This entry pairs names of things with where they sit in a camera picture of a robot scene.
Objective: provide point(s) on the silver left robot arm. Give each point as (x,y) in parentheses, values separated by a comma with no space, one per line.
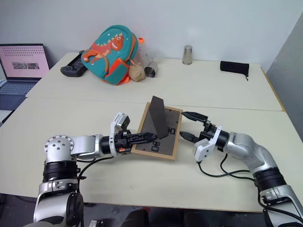
(82,144)

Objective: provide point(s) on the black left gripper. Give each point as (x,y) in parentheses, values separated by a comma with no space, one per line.
(122,143)

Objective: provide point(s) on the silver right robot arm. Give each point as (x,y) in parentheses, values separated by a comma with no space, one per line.
(251,149)

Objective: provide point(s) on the open laptop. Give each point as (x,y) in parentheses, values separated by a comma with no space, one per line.
(21,63)

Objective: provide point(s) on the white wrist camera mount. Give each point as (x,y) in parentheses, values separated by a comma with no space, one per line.
(204,147)
(119,123)

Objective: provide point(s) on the wooden picture frame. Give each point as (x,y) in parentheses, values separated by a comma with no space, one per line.
(165,142)

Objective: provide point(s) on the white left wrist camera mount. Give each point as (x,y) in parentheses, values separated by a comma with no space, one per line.
(119,123)

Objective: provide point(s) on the clear plastic bag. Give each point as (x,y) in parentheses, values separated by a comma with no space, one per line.
(145,58)

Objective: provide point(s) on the dark rounded shape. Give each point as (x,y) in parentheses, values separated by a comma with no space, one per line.
(137,218)

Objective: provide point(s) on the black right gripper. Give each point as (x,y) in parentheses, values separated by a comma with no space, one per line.
(207,131)

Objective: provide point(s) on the black game controller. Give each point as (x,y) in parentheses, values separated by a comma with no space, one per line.
(72,68)

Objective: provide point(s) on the teal dinosaur backpack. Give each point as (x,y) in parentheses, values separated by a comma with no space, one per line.
(111,56)

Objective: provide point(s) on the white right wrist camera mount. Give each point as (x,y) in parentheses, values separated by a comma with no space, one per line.
(204,147)

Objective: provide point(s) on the steel cup lying sideways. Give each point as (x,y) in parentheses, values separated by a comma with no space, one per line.
(151,69)

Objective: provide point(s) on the upturned steel cup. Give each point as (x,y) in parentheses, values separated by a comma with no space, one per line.
(187,55)

